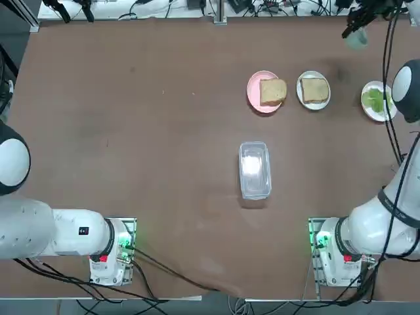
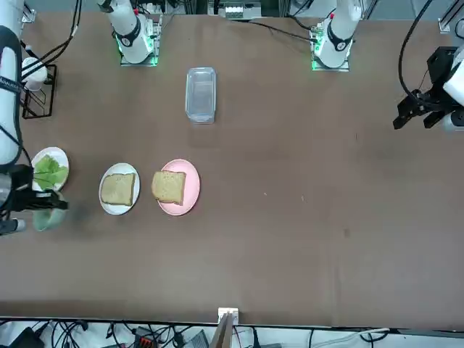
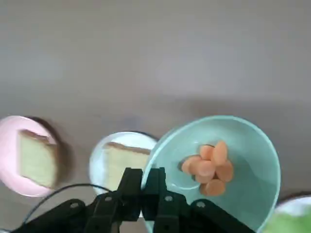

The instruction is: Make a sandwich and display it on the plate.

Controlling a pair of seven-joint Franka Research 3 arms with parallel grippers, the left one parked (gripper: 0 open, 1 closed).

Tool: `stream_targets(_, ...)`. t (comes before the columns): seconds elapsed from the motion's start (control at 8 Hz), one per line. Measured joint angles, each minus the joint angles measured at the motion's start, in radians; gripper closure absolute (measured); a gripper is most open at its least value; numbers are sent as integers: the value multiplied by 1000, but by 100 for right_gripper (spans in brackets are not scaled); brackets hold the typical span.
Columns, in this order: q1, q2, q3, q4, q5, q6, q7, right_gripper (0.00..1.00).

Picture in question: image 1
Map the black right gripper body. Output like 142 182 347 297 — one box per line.
349 0 407 26

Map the brown bread slice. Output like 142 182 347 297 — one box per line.
259 78 288 107
301 77 330 105

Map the green lettuce leaf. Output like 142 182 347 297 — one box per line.
362 88 394 112

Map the white round plate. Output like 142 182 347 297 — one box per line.
296 70 331 111

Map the white plate with pinkish rim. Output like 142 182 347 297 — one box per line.
360 81 398 123

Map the pink round plate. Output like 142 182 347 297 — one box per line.
247 70 285 115

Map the clear plastic lidded container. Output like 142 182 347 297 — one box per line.
238 140 272 200

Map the black tripod leg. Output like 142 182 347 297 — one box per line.
77 0 96 22
42 0 72 24

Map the black cable along right arm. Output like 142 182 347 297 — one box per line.
381 3 405 165

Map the aluminium profile bracket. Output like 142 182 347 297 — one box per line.
213 0 229 26

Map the black left base cable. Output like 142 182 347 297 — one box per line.
129 247 230 295

